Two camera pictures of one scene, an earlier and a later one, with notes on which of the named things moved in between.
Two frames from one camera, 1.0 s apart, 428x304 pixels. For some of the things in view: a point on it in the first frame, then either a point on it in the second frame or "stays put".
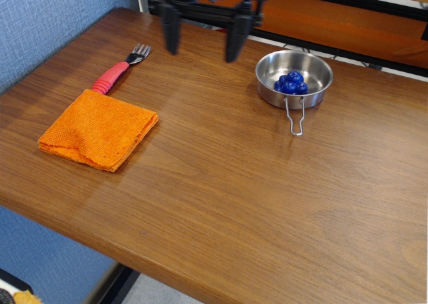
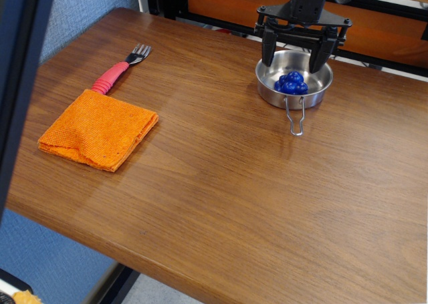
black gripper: [172, 0] -> [305, 18]
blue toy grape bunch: [291, 83] stays put
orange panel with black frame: [385, 21] stays put
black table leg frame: [114, 286] stays put
